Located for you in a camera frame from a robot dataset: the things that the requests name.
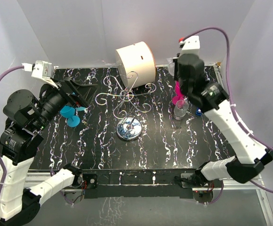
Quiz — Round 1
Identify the blue wine glass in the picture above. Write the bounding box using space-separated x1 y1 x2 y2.
60 105 80 128
75 106 87 112

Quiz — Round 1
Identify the pink wine glass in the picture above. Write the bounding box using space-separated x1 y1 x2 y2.
172 81 185 105

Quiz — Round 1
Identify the clear ribbed tumbler glass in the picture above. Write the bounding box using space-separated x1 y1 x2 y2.
173 99 189 121

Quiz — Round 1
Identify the clear fluted champagne glass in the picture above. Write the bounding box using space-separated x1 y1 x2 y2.
167 57 177 77

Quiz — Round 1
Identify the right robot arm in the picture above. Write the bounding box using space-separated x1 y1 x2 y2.
175 54 273 187

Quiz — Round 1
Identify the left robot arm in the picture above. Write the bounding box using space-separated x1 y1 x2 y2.
0 79 98 226

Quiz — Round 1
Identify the chrome wine glass rack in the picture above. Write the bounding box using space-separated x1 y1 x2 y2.
95 71 156 142

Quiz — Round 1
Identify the white round box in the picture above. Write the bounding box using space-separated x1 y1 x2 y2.
115 41 156 88

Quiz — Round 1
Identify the small blue object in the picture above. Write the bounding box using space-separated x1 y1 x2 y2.
195 108 202 116

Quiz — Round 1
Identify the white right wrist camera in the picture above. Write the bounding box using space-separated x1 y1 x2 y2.
179 35 200 56

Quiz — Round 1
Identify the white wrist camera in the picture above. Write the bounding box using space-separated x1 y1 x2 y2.
179 35 200 56
22 60 58 88

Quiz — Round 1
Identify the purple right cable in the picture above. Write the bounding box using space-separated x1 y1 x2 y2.
185 27 273 205

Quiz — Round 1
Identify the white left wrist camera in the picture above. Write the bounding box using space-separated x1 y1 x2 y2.
22 60 58 88

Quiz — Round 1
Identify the aluminium table frame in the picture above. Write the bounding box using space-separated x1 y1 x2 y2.
2 62 273 226

